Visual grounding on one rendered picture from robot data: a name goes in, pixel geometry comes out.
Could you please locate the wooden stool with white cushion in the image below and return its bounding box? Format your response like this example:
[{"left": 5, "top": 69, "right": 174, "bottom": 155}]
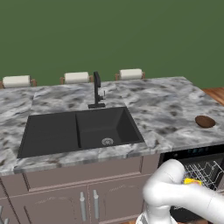
[
  {"left": 59, "top": 71, "right": 95, "bottom": 86},
  {"left": 115, "top": 68, "right": 146, "bottom": 82},
  {"left": 0, "top": 74, "right": 38, "bottom": 89}
]

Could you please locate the white wire dishwasher rack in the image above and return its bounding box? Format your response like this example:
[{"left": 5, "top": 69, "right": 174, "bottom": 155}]
[{"left": 174, "top": 160, "right": 224, "bottom": 212}]

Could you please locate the small yellow object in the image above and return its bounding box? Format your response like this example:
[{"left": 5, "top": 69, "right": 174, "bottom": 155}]
[{"left": 183, "top": 178, "right": 203, "bottom": 187}]

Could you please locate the black double sink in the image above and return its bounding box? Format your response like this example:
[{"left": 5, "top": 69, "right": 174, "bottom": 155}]
[{"left": 17, "top": 106, "right": 146, "bottom": 159}]

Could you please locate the mauve drawer front panel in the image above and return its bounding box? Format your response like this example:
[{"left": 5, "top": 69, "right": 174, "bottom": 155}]
[{"left": 22, "top": 156, "right": 144, "bottom": 193}]

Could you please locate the mauve cupboard door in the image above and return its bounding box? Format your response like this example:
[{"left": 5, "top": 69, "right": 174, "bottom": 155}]
[
  {"left": 0, "top": 178, "right": 19, "bottom": 224},
  {"left": 87, "top": 174, "right": 151, "bottom": 224},
  {"left": 8, "top": 184, "right": 91, "bottom": 224}
]

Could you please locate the brown bowl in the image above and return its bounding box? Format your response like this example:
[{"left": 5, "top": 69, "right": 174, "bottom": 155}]
[{"left": 194, "top": 115, "right": 217, "bottom": 130}]

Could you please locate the black tap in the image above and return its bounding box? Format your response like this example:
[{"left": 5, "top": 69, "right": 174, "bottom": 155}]
[{"left": 87, "top": 71, "right": 106, "bottom": 109}]

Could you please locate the black dishwasher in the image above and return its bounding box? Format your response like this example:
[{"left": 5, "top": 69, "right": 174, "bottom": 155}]
[{"left": 157, "top": 144, "right": 224, "bottom": 224}]

